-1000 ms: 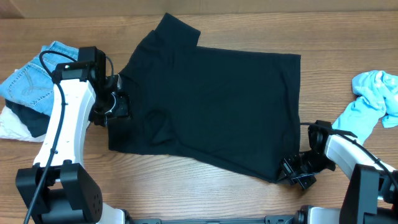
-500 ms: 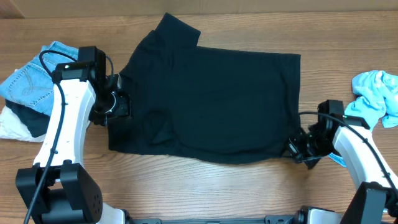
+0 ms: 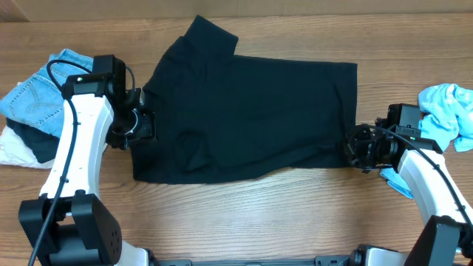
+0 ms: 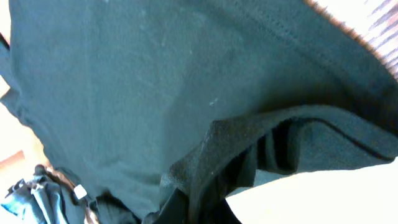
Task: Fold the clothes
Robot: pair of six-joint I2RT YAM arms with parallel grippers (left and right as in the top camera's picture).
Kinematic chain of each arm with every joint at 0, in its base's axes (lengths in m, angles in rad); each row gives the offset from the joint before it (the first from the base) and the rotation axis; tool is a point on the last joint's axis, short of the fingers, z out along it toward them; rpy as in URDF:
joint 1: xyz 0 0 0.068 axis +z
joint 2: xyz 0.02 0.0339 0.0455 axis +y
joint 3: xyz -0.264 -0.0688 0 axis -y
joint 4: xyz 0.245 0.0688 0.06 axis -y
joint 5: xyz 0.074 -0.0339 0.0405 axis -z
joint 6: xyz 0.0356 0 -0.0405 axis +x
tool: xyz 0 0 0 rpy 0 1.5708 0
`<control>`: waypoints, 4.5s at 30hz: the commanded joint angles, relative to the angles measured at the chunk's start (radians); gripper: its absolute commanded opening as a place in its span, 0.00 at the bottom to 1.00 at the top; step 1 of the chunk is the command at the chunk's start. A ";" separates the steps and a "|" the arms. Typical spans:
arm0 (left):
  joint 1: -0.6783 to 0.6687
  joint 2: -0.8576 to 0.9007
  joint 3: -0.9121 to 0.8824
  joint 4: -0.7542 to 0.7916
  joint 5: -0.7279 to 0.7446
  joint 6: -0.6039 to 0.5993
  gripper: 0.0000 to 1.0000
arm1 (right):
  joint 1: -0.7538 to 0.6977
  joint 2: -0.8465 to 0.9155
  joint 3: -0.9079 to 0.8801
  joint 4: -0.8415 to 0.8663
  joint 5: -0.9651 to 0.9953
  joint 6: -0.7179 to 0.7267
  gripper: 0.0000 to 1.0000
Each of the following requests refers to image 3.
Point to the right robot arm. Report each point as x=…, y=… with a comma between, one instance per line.
x=446, y=214

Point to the light blue garment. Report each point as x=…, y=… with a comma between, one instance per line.
x=447, y=116

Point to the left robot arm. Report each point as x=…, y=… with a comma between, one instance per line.
x=68, y=224

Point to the black t-shirt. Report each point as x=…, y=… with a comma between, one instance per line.
x=223, y=117

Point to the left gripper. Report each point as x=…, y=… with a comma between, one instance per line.
x=148, y=130

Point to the folded dark garment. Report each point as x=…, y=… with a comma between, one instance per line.
x=44, y=146

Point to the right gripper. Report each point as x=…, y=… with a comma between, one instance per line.
x=351, y=149

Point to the folded white garment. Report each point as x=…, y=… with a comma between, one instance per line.
x=14, y=152

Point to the folded blue jeans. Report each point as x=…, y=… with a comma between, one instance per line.
x=37, y=102

